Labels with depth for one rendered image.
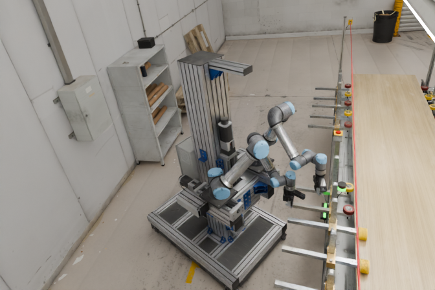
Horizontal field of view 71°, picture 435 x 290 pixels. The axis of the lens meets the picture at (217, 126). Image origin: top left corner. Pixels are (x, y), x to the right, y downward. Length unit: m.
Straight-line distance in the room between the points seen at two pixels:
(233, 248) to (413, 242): 1.52
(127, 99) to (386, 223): 3.20
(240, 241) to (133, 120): 2.19
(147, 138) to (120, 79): 0.91
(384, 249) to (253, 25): 8.38
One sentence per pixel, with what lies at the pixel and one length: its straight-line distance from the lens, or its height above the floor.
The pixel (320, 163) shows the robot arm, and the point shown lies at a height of 1.31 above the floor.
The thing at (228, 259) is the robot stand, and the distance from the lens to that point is 3.10.
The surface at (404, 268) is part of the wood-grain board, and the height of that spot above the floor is 0.90.
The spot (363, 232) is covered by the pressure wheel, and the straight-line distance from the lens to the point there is 2.36.
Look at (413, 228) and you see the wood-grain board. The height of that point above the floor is 0.90.
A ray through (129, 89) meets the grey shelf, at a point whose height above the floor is 1.25.
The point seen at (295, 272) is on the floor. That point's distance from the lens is 3.27.
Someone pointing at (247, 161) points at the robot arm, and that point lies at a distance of 2.13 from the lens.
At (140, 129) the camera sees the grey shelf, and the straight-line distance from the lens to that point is 4.40.
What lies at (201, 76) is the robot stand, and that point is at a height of 1.96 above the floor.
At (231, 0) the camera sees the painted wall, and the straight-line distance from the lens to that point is 9.93.
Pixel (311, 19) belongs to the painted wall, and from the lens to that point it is 9.86.
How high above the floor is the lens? 2.73
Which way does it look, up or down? 31 degrees down
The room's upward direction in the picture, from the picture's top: 8 degrees counter-clockwise
